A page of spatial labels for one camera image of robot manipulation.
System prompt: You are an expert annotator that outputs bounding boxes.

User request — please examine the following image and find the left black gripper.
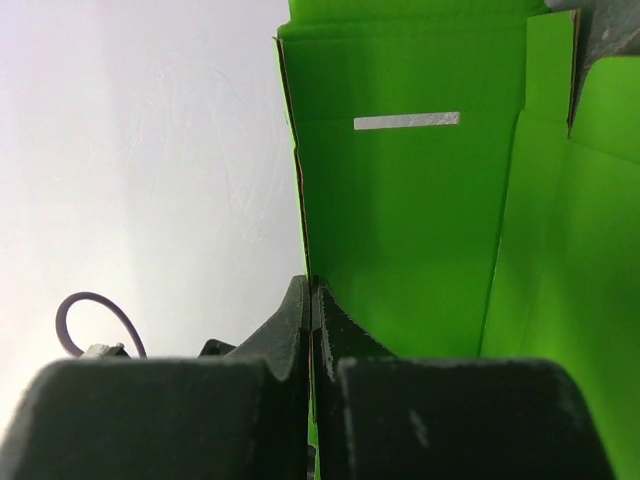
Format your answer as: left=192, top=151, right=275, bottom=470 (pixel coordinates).
left=199, top=339, right=236, bottom=357

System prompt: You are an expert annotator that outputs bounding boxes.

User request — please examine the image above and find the green paper box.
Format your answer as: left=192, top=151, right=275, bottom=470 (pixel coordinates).
left=278, top=1, right=639, bottom=479

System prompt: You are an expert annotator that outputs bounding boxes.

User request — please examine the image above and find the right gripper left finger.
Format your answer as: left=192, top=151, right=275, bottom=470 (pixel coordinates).
left=1, top=276, right=311, bottom=479

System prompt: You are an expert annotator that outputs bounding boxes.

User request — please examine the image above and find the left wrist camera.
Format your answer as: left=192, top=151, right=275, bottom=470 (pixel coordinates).
left=80, top=343, right=129, bottom=360

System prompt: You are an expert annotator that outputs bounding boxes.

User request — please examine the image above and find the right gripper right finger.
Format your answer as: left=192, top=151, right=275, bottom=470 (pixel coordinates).
left=310, top=277, right=614, bottom=479

